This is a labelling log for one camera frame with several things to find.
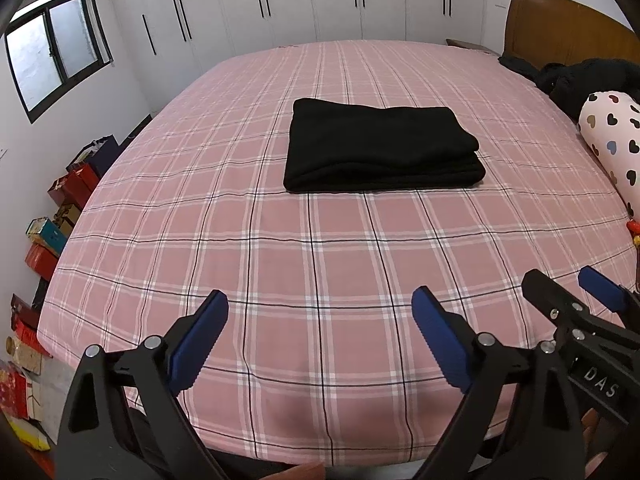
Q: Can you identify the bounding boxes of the black fluffy garment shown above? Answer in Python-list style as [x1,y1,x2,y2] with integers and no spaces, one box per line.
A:
[534,58,640,121]

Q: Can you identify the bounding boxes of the dark blue paper bag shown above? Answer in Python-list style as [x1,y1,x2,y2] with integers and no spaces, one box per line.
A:
[67,134,120,177]

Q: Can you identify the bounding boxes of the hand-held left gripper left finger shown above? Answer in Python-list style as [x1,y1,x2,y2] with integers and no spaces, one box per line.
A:
[56,289,230,480]

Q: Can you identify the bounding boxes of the brown wooden headboard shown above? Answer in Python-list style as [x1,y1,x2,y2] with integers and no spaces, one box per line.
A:
[502,0,640,73]

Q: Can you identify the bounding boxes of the brown nightstand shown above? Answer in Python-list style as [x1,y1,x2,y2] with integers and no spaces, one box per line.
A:
[446,37,503,57]

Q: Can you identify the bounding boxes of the black pants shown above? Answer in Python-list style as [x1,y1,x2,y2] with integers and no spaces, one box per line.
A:
[283,98,487,194]

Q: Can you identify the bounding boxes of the pink plaid bed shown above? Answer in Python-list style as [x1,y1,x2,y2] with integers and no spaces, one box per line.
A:
[37,40,640,471]

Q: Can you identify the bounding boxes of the black framed window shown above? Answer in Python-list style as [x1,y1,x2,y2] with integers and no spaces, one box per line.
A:
[4,0,113,125]

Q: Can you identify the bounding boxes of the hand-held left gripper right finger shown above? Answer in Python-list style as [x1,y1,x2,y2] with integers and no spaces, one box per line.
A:
[411,286,587,480]

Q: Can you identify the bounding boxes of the white pillow with heart print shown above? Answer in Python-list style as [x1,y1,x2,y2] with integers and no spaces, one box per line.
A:
[577,89,640,216]

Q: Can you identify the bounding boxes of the white wardrobe with black handles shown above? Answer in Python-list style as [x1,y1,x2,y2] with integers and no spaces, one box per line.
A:
[112,0,486,111]

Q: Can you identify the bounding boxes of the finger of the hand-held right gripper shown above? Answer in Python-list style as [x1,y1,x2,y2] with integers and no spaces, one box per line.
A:
[521,269,601,343]
[577,265,640,321]

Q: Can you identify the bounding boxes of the black cloth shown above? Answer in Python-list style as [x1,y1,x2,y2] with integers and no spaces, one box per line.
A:
[498,54,540,80]

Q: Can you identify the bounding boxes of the row of colourful gift boxes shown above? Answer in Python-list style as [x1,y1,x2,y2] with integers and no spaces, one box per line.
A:
[0,160,101,453]

